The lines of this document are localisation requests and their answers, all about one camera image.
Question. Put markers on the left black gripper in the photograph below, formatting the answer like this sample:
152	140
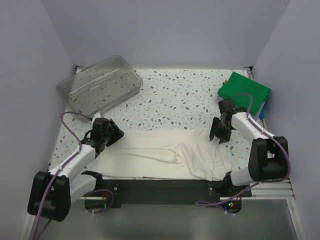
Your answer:
117	133

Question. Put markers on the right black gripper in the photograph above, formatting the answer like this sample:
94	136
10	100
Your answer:
223	137

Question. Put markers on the white t shirt red print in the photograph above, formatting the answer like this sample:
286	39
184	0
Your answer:
168	154

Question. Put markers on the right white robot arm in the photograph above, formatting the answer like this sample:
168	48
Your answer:
269	154

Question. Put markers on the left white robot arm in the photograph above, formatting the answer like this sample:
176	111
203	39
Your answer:
53	192

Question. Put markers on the blue folded t shirt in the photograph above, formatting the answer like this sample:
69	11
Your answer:
262	111

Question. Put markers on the clear plastic bin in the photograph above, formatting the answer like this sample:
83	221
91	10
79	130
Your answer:
99	87

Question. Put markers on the green folded t shirt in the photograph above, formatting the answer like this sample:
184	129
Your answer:
242	86

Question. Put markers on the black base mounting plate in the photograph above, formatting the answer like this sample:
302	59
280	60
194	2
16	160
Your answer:
159	192

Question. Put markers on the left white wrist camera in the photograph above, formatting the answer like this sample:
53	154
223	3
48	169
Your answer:
97	115

